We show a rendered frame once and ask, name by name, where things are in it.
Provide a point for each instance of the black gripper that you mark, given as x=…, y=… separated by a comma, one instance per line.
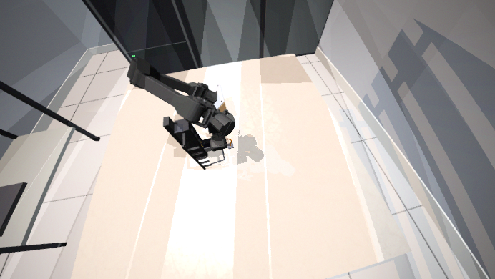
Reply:
x=217, y=141

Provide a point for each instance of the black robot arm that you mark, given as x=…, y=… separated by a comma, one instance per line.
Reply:
x=199, y=101

